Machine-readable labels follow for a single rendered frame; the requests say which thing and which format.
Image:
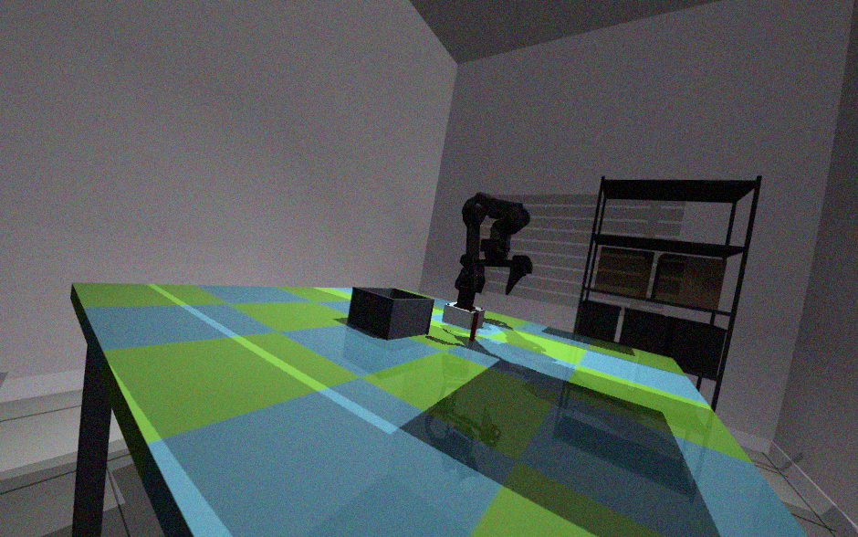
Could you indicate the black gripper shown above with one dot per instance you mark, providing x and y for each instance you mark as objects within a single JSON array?
[{"x": 519, "y": 266}]

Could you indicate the red peg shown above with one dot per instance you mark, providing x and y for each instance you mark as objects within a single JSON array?
[{"x": 473, "y": 329}]

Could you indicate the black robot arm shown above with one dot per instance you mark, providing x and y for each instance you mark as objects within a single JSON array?
[{"x": 512, "y": 218}]

